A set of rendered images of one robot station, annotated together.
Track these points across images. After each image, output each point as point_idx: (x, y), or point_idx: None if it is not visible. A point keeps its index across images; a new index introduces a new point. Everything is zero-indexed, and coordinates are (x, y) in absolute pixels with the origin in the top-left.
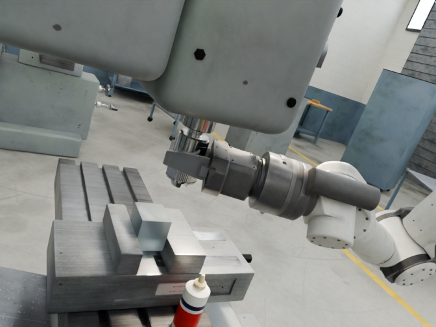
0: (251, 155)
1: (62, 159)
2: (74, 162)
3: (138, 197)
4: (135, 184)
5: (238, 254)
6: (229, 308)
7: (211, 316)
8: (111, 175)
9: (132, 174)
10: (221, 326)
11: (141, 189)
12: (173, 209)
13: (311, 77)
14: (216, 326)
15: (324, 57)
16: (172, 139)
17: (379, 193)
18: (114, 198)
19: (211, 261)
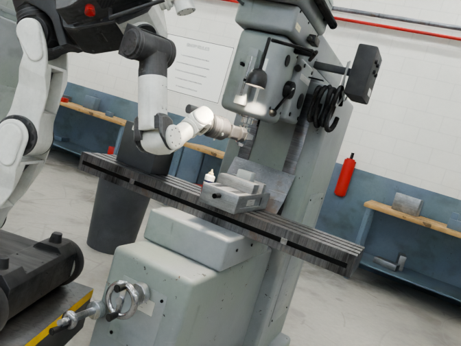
0: (230, 123)
1: (363, 246)
2: (358, 246)
3: (304, 234)
4: (325, 242)
5: (217, 187)
6: (202, 228)
7: (204, 224)
8: (339, 244)
9: (342, 249)
10: (197, 222)
11: (316, 239)
12: (254, 184)
13: (226, 86)
14: (199, 222)
15: (247, 77)
16: (253, 135)
17: (187, 104)
18: (305, 231)
19: (219, 185)
